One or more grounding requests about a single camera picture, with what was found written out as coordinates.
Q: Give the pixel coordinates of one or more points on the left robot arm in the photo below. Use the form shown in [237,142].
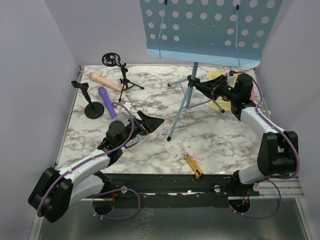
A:
[82,167]

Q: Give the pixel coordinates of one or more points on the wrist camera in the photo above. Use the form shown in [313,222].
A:
[230,77]
[123,112]

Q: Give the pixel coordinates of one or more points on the yellow sheet music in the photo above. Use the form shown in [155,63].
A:
[224,104]

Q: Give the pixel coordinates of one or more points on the yellow utility knife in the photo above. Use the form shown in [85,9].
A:
[192,163]

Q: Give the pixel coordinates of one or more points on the purple microphone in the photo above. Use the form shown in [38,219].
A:
[104,95]

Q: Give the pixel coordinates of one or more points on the light blue music stand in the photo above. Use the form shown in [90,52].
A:
[216,35]

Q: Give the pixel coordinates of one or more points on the clear plastic screw box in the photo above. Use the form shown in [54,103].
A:
[136,141]

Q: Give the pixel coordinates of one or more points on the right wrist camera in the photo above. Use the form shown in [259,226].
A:
[230,77]

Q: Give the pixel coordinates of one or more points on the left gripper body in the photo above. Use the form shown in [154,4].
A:
[141,129]

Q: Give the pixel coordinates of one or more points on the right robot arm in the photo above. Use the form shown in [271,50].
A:
[278,155]

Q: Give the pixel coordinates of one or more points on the black round-base mic stand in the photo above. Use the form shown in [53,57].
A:
[93,110]

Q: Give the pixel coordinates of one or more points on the beige microphone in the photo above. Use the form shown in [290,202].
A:
[103,81]

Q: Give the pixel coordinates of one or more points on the pink sheet music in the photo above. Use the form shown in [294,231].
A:
[252,95]

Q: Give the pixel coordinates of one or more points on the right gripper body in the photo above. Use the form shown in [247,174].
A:
[215,86]

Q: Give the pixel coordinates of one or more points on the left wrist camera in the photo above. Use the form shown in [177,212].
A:
[123,112]

